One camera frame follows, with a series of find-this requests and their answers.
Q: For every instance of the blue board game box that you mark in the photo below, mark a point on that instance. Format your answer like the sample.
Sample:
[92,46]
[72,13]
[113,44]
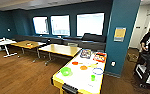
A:
[85,53]

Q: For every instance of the low wooden table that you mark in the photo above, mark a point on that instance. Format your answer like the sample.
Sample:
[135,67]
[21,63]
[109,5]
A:
[59,50]
[26,44]

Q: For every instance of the dark sofa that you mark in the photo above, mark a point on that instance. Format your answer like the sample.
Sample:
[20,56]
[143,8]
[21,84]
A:
[91,40]

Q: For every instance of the yellow round paddle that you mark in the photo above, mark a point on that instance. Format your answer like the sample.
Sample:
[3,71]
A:
[93,64]

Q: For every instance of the red board game box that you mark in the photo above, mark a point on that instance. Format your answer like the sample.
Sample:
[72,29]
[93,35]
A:
[99,56]

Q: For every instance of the white dining table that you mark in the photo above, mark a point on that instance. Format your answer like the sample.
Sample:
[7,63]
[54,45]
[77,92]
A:
[77,78]

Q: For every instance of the small colourful toy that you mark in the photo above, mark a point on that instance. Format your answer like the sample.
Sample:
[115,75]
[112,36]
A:
[29,44]

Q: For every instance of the brown cardboard box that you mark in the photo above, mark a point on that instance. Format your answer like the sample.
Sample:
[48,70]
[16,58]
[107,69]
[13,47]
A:
[132,55]

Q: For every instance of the small white table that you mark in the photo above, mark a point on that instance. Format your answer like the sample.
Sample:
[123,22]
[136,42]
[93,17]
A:
[2,42]

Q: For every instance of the black wheeled cart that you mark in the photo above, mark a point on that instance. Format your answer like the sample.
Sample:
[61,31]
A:
[149,71]

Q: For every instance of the white wall outlet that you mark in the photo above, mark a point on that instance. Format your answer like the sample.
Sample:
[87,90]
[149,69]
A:
[113,63]

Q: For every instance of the small yellow wall sign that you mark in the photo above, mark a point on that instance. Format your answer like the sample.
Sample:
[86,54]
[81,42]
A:
[119,34]

